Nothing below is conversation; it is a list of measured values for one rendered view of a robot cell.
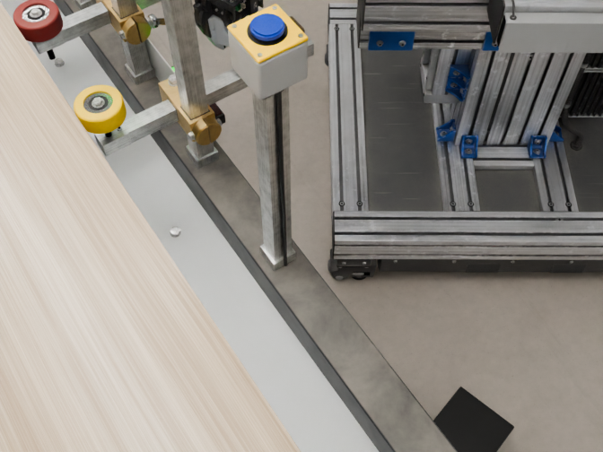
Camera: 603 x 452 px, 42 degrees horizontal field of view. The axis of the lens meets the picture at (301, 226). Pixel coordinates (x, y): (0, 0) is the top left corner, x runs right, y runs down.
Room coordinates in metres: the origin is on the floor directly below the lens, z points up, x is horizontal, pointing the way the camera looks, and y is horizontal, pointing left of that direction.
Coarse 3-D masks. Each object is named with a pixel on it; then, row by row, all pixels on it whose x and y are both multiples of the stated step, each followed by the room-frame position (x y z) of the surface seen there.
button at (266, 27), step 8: (256, 16) 0.70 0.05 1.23; (264, 16) 0.69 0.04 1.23; (272, 16) 0.69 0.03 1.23; (256, 24) 0.68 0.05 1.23; (264, 24) 0.68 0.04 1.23; (272, 24) 0.68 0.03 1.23; (280, 24) 0.68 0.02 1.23; (256, 32) 0.67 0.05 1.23; (264, 32) 0.67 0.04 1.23; (272, 32) 0.67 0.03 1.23; (280, 32) 0.67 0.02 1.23; (264, 40) 0.66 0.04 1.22
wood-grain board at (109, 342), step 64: (0, 64) 0.94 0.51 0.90; (0, 128) 0.80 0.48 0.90; (64, 128) 0.80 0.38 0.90; (0, 192) 0.68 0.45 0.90; (64, 192) 0.68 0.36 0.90; (0, 256) 0.56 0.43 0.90; (64, 256) 0.56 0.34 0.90; (128, 256) 0.56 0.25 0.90; (0, 320) 0.46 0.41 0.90; (64, 320) 0.46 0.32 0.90; (128, 320) 0.46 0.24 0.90; (192, 320) 0.46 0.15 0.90; (0, 384) 0.37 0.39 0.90; (64, 384) 0.37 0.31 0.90; (128, 384) 0.37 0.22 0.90; (192, 384) 0.37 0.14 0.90; (0, 448) 0.29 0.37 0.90; (64, 448) 0.29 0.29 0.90; (128, 448) 0.29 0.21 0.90; (192, 448) 0.29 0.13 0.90; (256, 448) 0.29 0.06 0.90
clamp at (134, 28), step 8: (96, 0) 1.16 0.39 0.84; (104, 0) 1.13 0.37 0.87; (112, 8) 1.11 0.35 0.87; (112, 16) 1.10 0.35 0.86; (128, 16) 1.09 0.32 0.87; (136, 16) 1.09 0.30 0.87; (112, 24) 1.11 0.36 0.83; (120, 24) 1.07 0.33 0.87; (128, 24) 1.07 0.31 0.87; (136, 24) 1.07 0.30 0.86; (144, 24) 1.08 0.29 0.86; (120, 32) 1.06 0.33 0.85; (128, 32) 1.06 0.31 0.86; (136, 32) 1.07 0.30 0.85; (144, 32) 1.07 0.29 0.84; (128, 40) 1.06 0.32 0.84; (136, 40) 1.06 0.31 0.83; (144, 40) 1.07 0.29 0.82
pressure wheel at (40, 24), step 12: (36, 0) 1.09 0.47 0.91; (48, 0) 1.09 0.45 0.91; (24, 12) 1.06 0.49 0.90; (36, 12) 1.05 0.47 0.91; (48, 12) 1.06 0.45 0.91; (24, 24) 1.03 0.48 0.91; (36, 24) 1.03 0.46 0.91; (48, 24) 1.03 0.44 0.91; (60, 24) 1.05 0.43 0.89; (24, 36) 1.02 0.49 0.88; (36, 36) 1.02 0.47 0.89; (48, 36) 1.02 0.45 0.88
